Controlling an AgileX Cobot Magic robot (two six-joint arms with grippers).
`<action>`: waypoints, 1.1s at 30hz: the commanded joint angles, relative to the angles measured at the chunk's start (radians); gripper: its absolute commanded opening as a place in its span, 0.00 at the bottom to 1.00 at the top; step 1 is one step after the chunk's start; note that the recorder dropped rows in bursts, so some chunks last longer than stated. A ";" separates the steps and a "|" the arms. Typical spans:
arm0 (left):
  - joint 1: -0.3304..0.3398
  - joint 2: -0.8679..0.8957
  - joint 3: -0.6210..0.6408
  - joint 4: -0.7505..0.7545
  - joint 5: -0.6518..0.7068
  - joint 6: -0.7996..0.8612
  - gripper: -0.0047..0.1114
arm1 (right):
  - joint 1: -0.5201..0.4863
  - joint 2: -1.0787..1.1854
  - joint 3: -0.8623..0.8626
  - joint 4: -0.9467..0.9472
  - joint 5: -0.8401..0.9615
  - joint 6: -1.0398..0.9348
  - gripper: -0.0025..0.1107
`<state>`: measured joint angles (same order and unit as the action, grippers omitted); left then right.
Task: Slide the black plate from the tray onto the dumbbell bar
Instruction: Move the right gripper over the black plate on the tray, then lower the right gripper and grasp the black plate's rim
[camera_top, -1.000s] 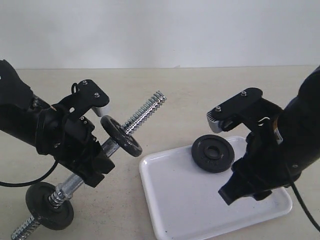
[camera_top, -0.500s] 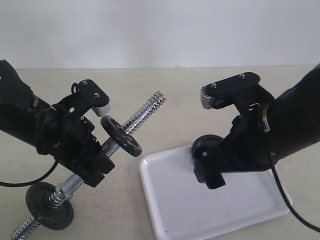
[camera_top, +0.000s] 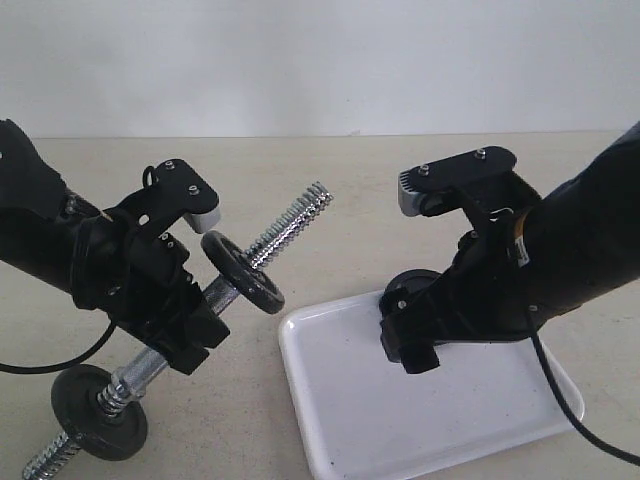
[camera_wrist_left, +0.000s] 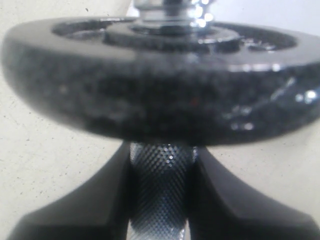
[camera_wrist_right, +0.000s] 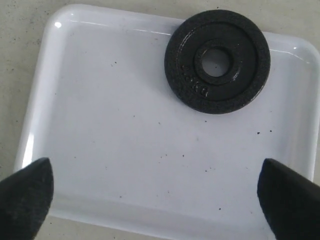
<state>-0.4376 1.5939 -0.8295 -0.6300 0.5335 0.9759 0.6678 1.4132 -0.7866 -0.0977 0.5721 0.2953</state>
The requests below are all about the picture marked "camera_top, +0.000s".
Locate black weight plate far end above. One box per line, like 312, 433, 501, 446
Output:
201, 230, 285, 315

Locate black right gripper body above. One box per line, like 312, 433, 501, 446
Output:
410, 219, 533, 345

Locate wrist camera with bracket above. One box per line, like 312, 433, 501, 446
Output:
116, 159, 221, 239
398, 146, 541, 235

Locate white plastic tray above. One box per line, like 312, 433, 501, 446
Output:
279, 291, 571, 479

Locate black weight plate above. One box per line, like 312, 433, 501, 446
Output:
378, 269, 440, 317
51, 364, 148, 461

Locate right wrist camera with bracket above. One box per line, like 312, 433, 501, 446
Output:
398, 146, 541, 235

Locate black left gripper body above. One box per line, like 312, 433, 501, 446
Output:
70, 211, 204, 340

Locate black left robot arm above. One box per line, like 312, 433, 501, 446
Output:
1, 120, 230, 374

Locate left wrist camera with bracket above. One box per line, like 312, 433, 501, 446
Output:
116, 159, 221, 239

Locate chrome dumbbell bar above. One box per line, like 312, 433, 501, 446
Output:
22, 182, 333, 479

